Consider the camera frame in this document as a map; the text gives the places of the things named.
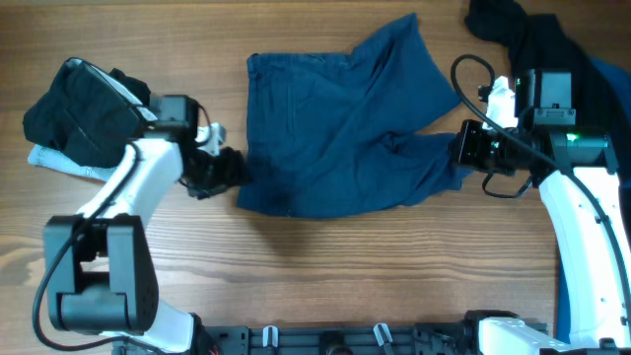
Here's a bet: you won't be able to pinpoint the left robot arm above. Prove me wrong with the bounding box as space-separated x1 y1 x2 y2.
32 95 249 354

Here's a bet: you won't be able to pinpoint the folded light denim jeans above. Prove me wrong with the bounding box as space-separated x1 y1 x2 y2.
28 144 115 181

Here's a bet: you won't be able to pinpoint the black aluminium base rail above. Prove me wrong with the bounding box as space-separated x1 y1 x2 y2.
186 321 480 355

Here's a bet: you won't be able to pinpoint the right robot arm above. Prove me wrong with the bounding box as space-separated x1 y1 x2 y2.
454 70 630 354

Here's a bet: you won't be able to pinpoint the right black cable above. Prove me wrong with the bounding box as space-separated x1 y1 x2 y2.
450 53 631 326

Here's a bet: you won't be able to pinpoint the dark blue shorts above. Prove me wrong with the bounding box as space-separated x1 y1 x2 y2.
237 14 467 219

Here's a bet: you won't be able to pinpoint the folded black garment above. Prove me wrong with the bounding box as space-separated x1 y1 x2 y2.
23 57 155 168

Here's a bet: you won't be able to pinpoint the left black cable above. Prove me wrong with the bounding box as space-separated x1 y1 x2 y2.
32 142 208 352

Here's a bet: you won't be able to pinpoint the bright blue cloth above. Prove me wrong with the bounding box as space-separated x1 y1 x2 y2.
555 57 630 343

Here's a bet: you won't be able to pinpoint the black cable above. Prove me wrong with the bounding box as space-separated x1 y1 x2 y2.
450 53 631 326
32 142 208 352

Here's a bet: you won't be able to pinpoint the crumpled black garment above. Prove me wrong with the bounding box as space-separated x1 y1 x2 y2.
464 0 630 229

